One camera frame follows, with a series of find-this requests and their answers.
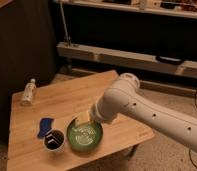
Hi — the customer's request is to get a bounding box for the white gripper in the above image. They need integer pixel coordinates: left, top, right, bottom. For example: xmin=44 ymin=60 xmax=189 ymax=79
xmin=75 ymin=99 xmax=118 ymax=125

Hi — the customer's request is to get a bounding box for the green ceramic bowl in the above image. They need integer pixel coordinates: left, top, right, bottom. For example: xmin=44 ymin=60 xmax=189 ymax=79
xmin=66 ymin=120 xmax=103 ymax=153

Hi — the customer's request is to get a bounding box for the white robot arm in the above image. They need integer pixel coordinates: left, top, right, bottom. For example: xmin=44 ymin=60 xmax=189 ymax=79
xmin=75 ymin=73 xmax=197 ymax=152

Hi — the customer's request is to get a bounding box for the blue sponge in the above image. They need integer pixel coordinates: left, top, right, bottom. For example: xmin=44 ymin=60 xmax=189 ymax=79
xmin=37 ymin=118 xmax=54 ymax=139

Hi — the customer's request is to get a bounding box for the clear plastic bottle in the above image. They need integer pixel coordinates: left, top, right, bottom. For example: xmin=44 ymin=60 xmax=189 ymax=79
xmin=20 ymin=78 xmax=36 ymax=106

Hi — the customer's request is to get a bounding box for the wooden lower shelf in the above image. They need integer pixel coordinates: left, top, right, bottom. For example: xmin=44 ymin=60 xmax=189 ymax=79
xmin=57 ymin=42 xmax=197 ymax=78

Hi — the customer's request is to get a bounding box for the wooden shelf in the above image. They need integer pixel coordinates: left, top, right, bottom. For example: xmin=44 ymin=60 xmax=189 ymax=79
xmin=57 ymin=42 xmax=197 ymax=78
xmin=53 ymin=0 xmax=197 ymax=20

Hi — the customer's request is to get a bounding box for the metal stand pole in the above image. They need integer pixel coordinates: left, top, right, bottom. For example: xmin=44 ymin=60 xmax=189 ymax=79
xmin=59 ymin=0 xmax=76 ymax=47

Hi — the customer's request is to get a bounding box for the wooden upper shelf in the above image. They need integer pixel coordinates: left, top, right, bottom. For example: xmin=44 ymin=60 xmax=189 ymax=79
xmin=53 ymin=0 xmax=197 ymax=20

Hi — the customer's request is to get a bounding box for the black handle on shelf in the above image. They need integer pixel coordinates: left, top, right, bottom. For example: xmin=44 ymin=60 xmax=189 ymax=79
xmin=155 ymin=56 xmax=185 ymax=65

